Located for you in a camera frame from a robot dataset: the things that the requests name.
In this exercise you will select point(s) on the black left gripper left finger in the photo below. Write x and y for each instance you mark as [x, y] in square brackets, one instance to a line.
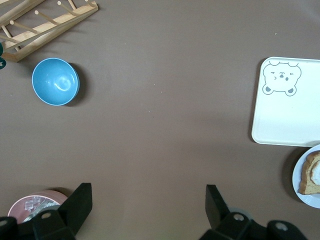
[72, 207]

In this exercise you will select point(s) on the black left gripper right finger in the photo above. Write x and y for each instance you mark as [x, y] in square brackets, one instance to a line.
[217, 210]

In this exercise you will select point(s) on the white round plate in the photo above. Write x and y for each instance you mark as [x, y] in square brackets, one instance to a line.
[306, 200]

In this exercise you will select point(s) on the bread slice with filling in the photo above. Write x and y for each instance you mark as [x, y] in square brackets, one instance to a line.
[308, 186]

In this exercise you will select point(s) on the sandwich filling layer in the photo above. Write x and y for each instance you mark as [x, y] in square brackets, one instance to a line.
[317, 172]

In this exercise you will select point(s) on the metal scoop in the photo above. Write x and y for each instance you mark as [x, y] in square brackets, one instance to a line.
[46, 205]

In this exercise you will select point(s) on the clear ice cubes pile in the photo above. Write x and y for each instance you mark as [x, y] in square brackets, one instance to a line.
[31, 203]

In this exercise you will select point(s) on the pink bowl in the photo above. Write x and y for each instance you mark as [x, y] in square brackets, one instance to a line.
[16, 206]

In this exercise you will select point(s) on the cream tray with bear print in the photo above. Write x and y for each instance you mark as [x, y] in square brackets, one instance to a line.
[282, 120]

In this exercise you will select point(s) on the blue bowl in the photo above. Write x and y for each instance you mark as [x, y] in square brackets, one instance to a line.
[55, 82]

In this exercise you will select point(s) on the dark teal mug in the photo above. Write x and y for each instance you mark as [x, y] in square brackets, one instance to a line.
[2, 50]

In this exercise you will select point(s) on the wooden peg drying rack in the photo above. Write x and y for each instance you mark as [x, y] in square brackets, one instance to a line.
[47, 30]

